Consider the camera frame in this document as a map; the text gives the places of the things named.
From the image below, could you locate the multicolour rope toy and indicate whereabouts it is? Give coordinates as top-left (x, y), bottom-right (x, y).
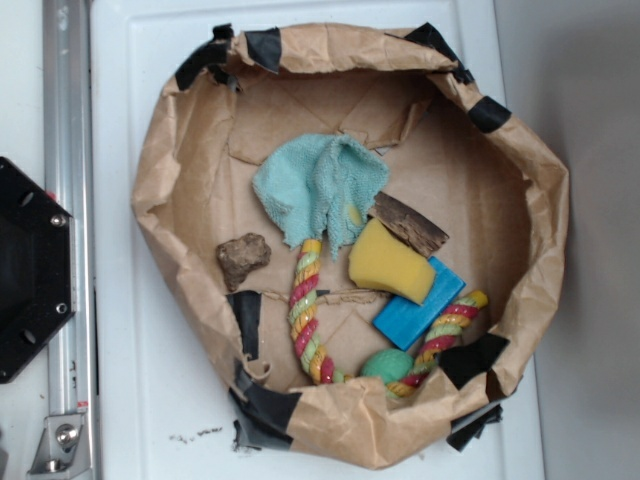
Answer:
top-left (288, 239), bottom-right (489, 399)

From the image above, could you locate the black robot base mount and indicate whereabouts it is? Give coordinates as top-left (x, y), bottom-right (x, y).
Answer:
top-left (0, 157), bottom-right (74, 384)

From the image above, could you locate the metal corner bracket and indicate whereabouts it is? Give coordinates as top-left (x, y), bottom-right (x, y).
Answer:
top-left (26, 413), bottom-right (91, 479)

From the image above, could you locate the aluminium extrusion rail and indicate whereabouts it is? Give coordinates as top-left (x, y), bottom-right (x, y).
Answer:
top-left (43, 1), bottom-right (102, 479)

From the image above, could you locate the brown wooden bark piece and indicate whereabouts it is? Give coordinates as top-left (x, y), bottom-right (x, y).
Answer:
top-left (368, 192), bottom-right (449, 258)

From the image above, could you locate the yellow sponge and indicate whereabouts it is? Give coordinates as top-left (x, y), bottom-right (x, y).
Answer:
top-left (348, 218), bottom-right (436, 304)

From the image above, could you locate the green rubber ball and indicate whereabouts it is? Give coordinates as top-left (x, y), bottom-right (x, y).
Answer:
top-left (360, 348), bottom-right (414, 384)

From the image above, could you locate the white tray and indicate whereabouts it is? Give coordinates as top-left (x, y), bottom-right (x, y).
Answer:
top-left (88, 0), bottom-right (547, 480)

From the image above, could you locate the light blue terry cloth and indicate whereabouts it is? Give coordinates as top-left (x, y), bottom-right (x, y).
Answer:
top-left (252, 134), bottom-right (389, 259)

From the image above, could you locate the blue rectangular block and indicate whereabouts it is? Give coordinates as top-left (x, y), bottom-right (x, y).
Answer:
top-left (372, 257), bottom-right (466, 351)

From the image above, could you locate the brown paper bag bin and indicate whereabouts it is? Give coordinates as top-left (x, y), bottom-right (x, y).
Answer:
top-left (132, 24), bottom-right (569, 469)

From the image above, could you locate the brown rock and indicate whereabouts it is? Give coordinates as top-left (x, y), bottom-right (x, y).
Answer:
top-left (215, 232), bottom-right (272, 292)

